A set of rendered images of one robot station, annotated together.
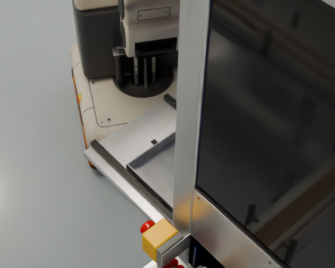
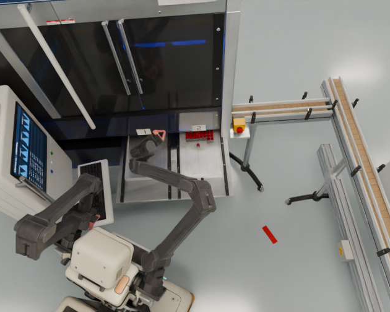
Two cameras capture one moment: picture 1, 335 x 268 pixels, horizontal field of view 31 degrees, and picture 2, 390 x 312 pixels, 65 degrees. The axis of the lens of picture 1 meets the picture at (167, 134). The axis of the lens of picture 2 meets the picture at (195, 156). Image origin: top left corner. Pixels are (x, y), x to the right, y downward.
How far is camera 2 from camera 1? 1.82 m
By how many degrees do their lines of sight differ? 64
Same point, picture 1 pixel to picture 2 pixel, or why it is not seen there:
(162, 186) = (215, 159)
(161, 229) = (238, 122)
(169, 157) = (202, 169)
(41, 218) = (233, 290)
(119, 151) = (219, 185)
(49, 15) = not seen: outside the picture
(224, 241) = not seen: hidden behind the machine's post
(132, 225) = (195, 254)
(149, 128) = not seen: hidden behind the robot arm
